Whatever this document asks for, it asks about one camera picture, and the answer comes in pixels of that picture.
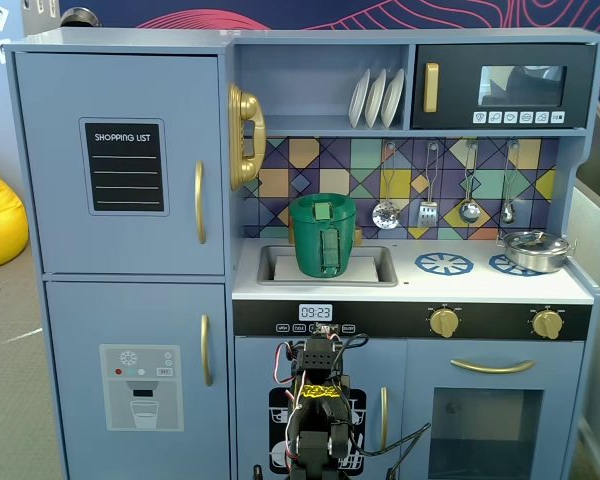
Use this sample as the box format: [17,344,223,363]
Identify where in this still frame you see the metal ladle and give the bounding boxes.
[458,140,483,225]

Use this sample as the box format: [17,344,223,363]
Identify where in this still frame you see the yellow beanbag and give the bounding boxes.
[0,160,30,274]

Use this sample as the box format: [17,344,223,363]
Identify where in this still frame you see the dark round object behind kitchen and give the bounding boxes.
[59,6,101,29]

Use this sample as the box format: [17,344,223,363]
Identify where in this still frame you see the green printed plastic pot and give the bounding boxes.
[288,193,356,279]

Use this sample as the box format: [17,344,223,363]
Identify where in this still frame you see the blue ice dispenser fridge door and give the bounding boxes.
[44,279,230,480]

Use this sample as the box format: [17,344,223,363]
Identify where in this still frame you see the metal slotted skimmer spoon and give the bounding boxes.
[372,142,401,231]

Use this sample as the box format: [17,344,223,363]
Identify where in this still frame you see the gold toy telephone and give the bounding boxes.
[227,82,268,192]

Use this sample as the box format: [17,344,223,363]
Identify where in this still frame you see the gold curved shopping door handle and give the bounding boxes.
[194,159,208,245]

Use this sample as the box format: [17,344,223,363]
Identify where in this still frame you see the blue shopping list cabinet door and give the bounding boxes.
[13,52,226,276]

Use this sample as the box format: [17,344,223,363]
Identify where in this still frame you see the blue oven door with window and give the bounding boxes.
[404,339,586,480]

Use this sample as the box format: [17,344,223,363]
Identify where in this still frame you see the gold stove knob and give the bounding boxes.
[428,308,460,340]
[531,309,564,341]

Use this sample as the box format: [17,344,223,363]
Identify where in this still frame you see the grey toy sink basin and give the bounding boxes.
[256,243,399,288]

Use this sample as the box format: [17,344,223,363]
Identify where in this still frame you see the blue toy kitchen cabinet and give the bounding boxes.
[2,27,600,480]

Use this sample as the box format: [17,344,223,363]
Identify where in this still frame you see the gold microwave door handle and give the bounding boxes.
[423,62,440,114]

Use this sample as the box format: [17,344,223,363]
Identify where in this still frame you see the steel pot with lid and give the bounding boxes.
[496,229,578,275]

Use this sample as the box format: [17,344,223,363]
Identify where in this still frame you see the grey office partition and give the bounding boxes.
[569,102,600,480]

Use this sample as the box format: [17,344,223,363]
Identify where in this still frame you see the white toy plate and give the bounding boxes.
[380,68,406,130]
[363,68,388,130]
[348,68,372,130]

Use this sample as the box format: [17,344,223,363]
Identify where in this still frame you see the black cable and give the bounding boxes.
[349,423,432,480]

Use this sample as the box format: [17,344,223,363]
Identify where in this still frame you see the gold oven door handle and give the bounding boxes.
[450,358,536,375]

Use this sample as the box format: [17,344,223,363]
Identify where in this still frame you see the gold fridge door handle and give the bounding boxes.
[200,313,214,388]

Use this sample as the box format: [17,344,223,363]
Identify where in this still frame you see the metal slotted spatula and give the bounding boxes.
[417,142,440,229]

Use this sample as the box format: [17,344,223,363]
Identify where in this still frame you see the blue dishwasher door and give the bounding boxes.
[234,335,408,480]

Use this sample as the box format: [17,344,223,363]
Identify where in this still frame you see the gold dishwasher door handle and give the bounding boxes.
[379,386,389,452]

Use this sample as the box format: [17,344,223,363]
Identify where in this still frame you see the black toy microwave door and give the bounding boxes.
[411,44,597,131]

